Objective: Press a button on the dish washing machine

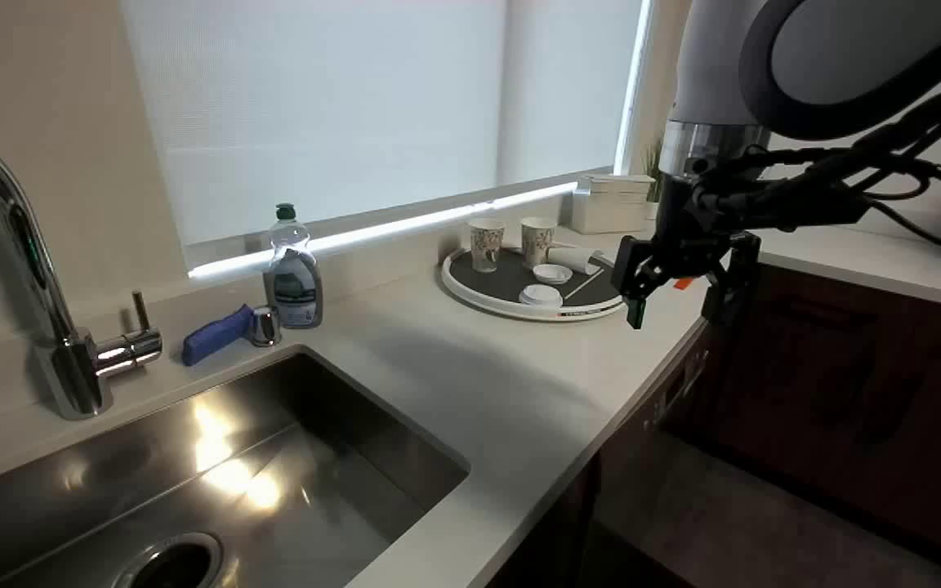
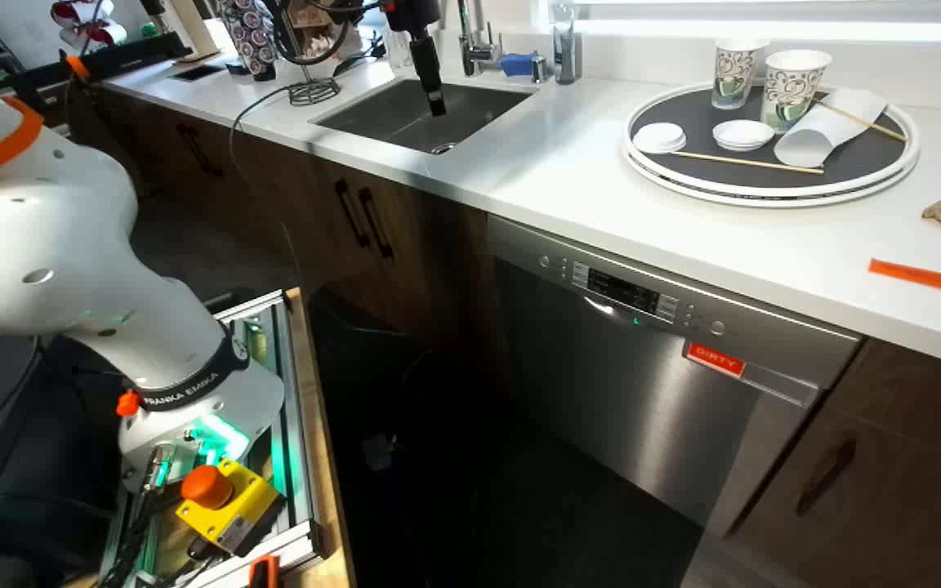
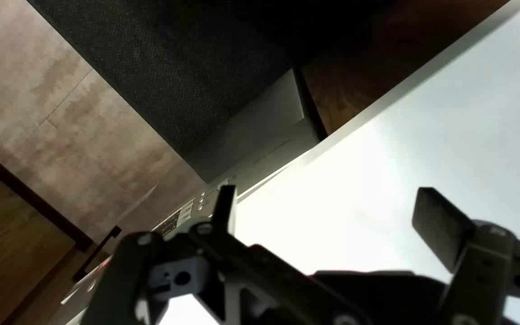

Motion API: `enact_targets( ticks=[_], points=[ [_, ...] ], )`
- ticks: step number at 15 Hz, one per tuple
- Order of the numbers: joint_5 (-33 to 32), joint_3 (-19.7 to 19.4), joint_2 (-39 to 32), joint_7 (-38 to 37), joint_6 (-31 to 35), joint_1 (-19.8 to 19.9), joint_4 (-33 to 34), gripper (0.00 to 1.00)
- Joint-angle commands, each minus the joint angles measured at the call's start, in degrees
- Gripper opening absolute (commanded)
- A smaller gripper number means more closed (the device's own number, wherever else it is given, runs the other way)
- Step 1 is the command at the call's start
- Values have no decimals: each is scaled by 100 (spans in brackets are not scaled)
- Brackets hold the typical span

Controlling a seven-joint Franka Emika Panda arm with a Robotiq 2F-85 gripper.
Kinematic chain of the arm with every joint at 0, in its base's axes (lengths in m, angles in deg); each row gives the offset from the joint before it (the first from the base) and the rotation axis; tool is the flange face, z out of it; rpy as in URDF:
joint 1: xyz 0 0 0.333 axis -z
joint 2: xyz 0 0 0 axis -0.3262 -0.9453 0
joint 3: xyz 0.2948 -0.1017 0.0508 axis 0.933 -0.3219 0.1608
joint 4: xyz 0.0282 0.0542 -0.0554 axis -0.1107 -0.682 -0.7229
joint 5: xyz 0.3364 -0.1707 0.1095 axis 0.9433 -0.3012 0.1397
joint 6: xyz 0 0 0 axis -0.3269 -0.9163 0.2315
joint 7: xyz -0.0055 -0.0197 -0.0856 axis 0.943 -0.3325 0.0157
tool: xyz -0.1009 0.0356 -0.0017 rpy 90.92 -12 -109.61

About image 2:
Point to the small flat white dish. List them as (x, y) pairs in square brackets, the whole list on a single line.
[(661, 138)]

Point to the white ceramic cup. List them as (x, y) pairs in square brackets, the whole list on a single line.
[(793, 93)]

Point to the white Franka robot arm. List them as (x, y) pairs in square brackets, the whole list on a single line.
[(58, 248)]

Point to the stainless steel dishwasher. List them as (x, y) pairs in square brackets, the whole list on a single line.
[(622, 402)]

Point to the patterned ceramic cup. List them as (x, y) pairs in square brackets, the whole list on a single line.
[(734, 75)]

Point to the wooden chopstick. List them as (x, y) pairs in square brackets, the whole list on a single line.
[(749, 162), (874, 126)]

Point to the red dirty magnet sign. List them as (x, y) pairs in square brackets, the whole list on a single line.
[(715, 359)]

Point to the rolled white paper sheet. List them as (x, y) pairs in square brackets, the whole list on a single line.
[(818, 134)]

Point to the blue sponge holder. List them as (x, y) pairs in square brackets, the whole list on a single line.
[(519, 66)]

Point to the small white bowl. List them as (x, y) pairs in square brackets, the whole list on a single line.
[(743, 134)]

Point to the chrome kitchen faucet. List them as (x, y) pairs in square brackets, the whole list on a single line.
[(474, 43)]

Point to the patterned vase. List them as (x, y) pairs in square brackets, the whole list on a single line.
[(250, 32)]

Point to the yellow emergency stop box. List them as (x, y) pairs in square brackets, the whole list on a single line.
[(227, 510)]

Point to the brown wooden cabinet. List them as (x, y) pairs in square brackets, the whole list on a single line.
[(427, 262), (907, 491)]

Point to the steel kitchen sink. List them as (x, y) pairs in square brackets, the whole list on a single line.
[(384, 114)]

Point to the grey soap dispenser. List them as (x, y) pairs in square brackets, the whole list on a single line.
[(565, 50)]

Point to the round black white-rimmed tray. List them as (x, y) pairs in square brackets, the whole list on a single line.
[(874, 164)]

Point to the orange ruler strip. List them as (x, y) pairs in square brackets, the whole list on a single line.
[(930, 277)]

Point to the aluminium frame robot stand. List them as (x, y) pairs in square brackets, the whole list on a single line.
[(296, 414)]

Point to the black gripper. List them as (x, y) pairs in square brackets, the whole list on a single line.
[(408, 20)]

